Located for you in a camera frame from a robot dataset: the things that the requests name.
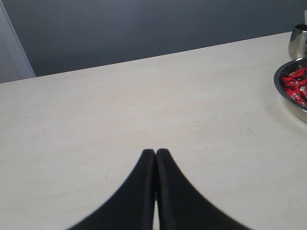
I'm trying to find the red candy left edge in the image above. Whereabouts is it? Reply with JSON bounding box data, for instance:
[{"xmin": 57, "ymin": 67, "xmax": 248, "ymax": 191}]
[{"xmin": 288, "ymin": 92, "xmax": 307, "ymax": 107}]

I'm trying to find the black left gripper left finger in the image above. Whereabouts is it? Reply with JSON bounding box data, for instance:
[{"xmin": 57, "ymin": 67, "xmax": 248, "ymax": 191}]
[{"xmin": 70, "ymin": 149, "xmax": 156, "ymax": 230}]

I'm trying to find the red candy top left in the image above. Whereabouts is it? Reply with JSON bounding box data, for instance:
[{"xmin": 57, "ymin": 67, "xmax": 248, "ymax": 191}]
[{"xmin": 281, "ymin": 68, "xmax": 307, "ymax": 89}]

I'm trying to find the round steel plate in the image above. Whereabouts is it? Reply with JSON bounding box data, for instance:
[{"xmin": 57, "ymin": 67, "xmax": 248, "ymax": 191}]
[{"xmin": 273, "ymin": 57, "xmax": 307, "ymax": 122}]

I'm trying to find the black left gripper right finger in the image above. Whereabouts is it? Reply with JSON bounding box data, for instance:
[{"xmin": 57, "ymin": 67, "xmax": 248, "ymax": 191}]
[{"xmin": 156, "ymin": 149, "xmax": 248, "ymax": 230}]

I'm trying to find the small steel cup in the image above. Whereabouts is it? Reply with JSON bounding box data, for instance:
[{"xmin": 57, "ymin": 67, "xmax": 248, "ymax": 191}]
[{"xmin": 288, "ymin": 23, "xmax": 307, "ymax": 59}]

